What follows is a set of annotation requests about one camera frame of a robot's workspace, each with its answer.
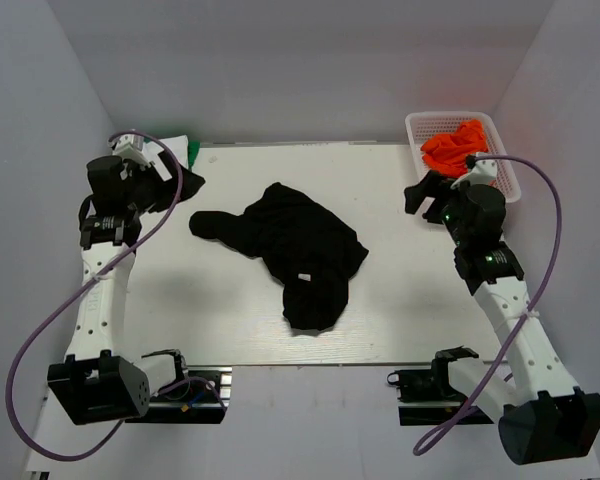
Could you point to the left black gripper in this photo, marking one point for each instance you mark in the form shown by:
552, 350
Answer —
168, 187

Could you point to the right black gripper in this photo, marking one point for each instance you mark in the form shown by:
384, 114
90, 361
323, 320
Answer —
433, 185

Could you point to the black t-shirt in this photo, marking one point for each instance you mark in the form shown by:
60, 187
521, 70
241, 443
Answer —
304, 246

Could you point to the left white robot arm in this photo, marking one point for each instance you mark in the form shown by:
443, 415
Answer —
96, 381

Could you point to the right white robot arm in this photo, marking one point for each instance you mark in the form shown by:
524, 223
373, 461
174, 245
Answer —
542, 414

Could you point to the orange crumpled t-shirt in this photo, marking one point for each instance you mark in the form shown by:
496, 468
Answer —
445, 153

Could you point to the green folded t-shirt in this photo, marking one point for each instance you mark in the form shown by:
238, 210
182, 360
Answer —
193, 149

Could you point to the white folded t-shirt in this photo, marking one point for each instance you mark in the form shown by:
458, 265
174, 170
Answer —
178, 145

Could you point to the white plastic mesh basket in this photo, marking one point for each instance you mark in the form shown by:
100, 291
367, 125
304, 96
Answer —
421, 126

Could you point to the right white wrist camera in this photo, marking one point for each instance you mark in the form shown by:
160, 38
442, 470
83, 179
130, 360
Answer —
482, 169

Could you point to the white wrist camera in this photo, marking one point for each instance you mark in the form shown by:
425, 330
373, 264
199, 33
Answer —
482, 169
144, 153

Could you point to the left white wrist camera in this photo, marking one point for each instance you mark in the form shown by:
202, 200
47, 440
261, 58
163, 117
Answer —
144, 153

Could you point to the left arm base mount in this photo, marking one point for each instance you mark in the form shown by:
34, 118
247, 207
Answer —
196, 403

